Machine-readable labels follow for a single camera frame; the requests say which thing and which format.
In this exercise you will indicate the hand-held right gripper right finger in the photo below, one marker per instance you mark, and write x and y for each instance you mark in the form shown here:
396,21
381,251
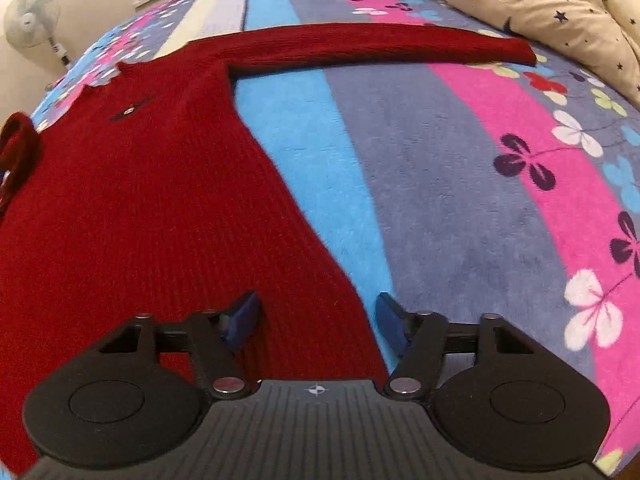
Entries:
392,321

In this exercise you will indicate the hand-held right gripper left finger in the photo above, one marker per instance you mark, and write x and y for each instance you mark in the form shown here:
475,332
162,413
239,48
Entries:
243,321

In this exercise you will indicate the red knit sweater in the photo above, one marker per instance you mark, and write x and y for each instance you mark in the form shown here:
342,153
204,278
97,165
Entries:
125,210

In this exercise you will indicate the striped floral blanket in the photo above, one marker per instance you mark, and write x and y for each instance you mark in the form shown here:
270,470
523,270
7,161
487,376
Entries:
425,185

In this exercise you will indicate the cream star-print quilt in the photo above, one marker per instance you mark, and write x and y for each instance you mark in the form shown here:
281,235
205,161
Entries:
550,0

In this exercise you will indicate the white standing fan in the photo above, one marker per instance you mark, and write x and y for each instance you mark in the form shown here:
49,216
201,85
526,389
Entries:
30,17

